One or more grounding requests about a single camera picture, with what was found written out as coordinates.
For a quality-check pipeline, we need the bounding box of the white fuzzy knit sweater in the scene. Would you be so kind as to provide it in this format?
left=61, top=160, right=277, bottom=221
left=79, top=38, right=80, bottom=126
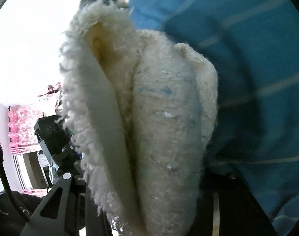
left=60, top=0, right=218, bottom=235

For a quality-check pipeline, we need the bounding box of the pink floral fabric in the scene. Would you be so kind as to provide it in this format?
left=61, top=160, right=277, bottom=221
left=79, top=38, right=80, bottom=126
left=8, top=105, right=43, bottom=155

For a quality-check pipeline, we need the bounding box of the blue striped bed sheet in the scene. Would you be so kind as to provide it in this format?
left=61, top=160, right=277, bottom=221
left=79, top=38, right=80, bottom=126
left=130, top=0, right=299, bottom=235

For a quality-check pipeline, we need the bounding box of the black cable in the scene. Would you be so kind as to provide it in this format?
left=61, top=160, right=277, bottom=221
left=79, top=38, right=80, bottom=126
left=0, top=126, right=31, bottom=223

